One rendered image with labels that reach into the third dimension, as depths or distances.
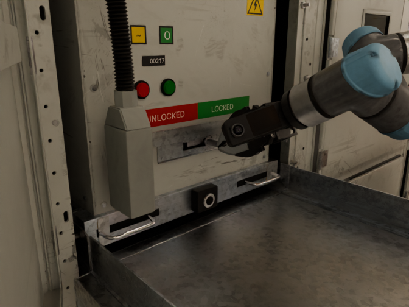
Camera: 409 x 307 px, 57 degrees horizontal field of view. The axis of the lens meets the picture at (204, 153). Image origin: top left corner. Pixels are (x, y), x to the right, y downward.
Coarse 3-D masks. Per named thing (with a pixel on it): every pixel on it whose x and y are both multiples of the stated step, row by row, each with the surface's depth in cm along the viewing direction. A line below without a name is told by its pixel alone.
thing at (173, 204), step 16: (272, 160) 98; (224, 176) 86; (240, 176) 90; (256, 176) 94; (272, 176) 99; (176, 192) 77; (224, 192) 87; (240, 192) 91; (160, 208) 75; (176, 208) 78; (80, 224) 66; (96, 224) 66; (112, 224) 68; (128, 224) 71; (144, 224) 73; (160, 224) 76; (96, 240) 67; (112, 240) 69
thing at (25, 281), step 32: (0, 0) 46; (0, 32) 30; (0, 64) 28; (32, 64) 49; (0, 96) 38; (0, 128) 36; (0, 160) 34; (0, 192) 33; (0, 224) 31; (32, 224) 54; (0, 256) 30; (32, 256) 50; (0, 288) 29; (32, 288) 47
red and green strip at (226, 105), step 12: (156, 108) 71; (168, 108) 73; (180, 108) 75; (192, 108) 77; (204, 108) 79; (216, 108) 81; (228, 108) 84; (240, 108) 87; (156, 120) 71; (168, 120) 73; (180, 120) 75
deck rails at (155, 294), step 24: (288, 192) 96; (312, 192) 93; (336, 192) 88; (360, 192) 84; (384, 192) 80; (360, 216) 83; (384, 216) 81; (408, 216) 77; (96, 264) 62; (120, 264) 55; (120, 288) 56; (144, 288) 50
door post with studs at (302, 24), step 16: (304, 0) 88; (288, 16) 92; (304, 16) 89; (288, 32) 93; (304, 32) 90; (288, 48) 93; (304, 48) 91; (288, 64) 94; (304, 64) 92; (288, 80) 95; (288, 144) 99; (304, 144) 100; (288, 160) 97
